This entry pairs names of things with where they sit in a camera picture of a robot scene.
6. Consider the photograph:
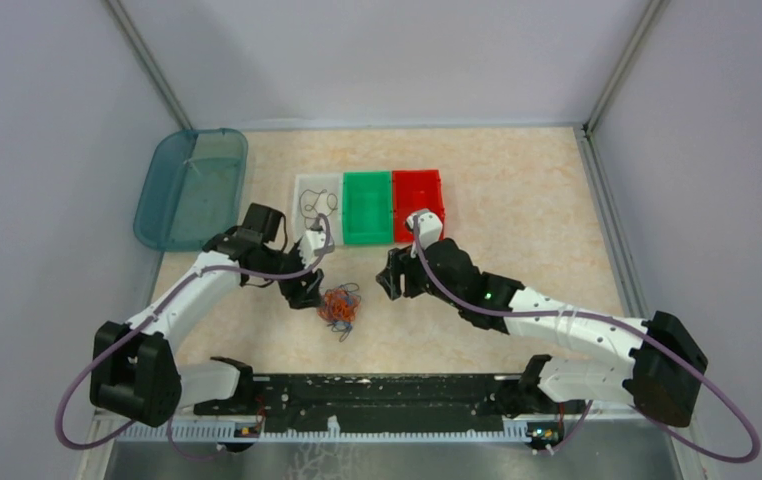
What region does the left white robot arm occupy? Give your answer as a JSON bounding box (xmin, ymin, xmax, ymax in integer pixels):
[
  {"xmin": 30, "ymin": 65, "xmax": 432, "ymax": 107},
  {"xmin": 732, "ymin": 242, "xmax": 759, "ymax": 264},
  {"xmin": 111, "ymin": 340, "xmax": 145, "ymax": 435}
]
[{"xmin": 87, "ymin": 203, "xmax": 335, "ymax": 427}]

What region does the right aluminium side rail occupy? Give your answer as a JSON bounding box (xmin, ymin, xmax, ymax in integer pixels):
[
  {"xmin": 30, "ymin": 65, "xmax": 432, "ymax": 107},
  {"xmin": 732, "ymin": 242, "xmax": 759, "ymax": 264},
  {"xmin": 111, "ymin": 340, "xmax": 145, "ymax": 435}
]
[{"xmin": 573, "ymin": 124, "xmax": 648, "ymax": 317}]

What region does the aluminium frame post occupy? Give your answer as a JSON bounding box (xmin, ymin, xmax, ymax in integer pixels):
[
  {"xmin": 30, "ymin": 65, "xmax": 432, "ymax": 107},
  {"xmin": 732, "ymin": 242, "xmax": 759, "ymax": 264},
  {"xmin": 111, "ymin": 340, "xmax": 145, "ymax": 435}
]
[
  {"xmin": 102, "ymin": 0, "xmax": 193, "ymax": 130},
  {"xmin": 585, "ymin": 0, "xmax": 670, "ymax": 137}
]

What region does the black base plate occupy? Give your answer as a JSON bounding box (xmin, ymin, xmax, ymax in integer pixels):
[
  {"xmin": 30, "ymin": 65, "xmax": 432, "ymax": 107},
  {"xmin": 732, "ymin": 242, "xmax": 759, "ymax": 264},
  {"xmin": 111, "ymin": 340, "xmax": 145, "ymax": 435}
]
[{"xmin": 193, "ymin": 374, "xmax": 560, "ymax": 434}]

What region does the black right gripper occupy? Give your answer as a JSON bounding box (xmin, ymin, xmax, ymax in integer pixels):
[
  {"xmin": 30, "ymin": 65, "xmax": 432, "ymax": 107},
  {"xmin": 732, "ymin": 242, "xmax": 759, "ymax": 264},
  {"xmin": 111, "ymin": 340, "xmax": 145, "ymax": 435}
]
[{"xmin": 377, "ymin": 234, "xmax": 463, "ymax": 308}]

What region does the red plastic bin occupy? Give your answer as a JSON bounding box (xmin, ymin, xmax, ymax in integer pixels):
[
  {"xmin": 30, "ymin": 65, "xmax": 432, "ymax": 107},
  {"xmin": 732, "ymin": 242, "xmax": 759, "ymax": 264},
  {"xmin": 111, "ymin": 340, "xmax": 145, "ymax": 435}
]
[{"xmin": 391, "ymin": 169, "xmax": 445, "ymax": 243}]

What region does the teal translucent plastic tray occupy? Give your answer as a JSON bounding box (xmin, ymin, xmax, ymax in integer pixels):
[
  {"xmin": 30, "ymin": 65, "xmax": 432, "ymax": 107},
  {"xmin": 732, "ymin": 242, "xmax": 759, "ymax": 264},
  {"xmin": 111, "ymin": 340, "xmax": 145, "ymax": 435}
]
[{"xmin": 133, "ymin": 128, "xmax": 248, "ymax": 252}]

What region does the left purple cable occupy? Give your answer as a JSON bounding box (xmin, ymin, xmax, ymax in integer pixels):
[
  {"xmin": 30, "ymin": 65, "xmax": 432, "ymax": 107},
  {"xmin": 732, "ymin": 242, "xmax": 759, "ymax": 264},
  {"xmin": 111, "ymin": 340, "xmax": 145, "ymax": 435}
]
[{"xmin": 54, "ymin": 213, "xmax": 333, "ymax": 464}]

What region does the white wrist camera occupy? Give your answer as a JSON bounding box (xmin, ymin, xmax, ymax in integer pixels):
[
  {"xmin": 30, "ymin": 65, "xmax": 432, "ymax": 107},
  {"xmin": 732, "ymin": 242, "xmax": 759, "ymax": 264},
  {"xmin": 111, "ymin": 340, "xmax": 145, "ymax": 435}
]
[
  {"xmin": 405, "ymin": 209, "xmax": 444, "ymax": 258},
  {"xmin": 298, "ymin": 229, "xmax": 335, "ymax": 265}
]

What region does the green plastic bin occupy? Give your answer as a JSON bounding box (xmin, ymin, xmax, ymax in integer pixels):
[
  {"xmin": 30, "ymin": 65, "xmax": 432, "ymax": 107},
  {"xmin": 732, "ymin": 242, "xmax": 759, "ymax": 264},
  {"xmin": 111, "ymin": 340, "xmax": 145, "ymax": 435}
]
[{"xmin": 342, "ymin": 171, "xmax": 394, "ymax": 245}]

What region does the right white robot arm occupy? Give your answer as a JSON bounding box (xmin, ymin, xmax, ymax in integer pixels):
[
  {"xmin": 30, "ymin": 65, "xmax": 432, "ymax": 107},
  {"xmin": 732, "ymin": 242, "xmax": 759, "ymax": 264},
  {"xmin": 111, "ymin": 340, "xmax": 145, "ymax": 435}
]
[{"xmin": 376, "ymin": 239, "xmax": 708, "ymax": 428}]

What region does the white slotted cable duct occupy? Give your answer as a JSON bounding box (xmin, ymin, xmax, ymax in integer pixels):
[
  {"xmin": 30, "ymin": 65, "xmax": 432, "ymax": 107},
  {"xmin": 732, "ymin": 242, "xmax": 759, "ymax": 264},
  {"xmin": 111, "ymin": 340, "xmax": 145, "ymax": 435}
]
[{"xmin": 115, "ymin": 415, "xmax": 562, "ymax": 444}]

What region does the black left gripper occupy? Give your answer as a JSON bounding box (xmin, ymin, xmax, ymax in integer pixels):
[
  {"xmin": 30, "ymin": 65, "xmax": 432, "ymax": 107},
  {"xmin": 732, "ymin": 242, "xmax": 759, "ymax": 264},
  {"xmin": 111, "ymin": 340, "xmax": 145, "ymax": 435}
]
[{"xmin": 255, "ymin": 239, "xmax": 325, "ymax": 310}]

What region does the right aluminium frame post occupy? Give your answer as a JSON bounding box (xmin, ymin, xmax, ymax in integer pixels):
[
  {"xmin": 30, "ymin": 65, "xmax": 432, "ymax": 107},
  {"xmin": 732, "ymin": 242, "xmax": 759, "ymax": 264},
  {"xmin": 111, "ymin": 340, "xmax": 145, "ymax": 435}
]
[{"xmin": 585, "ymin": 0, "xmax": 670, "ymax": 137}]

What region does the white plastic bin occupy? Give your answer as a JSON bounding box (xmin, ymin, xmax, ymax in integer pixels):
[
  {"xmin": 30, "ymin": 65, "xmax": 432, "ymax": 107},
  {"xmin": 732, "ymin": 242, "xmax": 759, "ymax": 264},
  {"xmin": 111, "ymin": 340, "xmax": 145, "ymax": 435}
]
[{"xmin": 291, "ymin": 173, "xmax": 345, "ymax": 247}]

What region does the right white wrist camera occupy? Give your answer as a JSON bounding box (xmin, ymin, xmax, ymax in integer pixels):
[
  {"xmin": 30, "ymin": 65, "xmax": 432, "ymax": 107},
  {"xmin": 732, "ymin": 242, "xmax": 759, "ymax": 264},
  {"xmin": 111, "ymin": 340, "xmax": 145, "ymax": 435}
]
[{"xmin": 405, "ymin": 209, "xmax": 444, "ymax": 258}]

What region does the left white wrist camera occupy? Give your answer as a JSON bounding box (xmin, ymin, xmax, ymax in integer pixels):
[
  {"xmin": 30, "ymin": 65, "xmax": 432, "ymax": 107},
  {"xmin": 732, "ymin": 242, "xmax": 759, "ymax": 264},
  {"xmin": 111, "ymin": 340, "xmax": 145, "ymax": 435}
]
[{"xmin": 298, "ymin": 229, "xmax": 335, "ymax": 265}]

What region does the left aluminium frame post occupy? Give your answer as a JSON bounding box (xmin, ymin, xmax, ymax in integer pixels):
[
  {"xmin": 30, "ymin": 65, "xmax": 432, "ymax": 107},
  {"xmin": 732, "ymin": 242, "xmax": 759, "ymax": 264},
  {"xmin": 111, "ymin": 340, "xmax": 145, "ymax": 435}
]
[{"xmin": 102, "ymin": 0, "xmax": 193, "ymax": 130}]

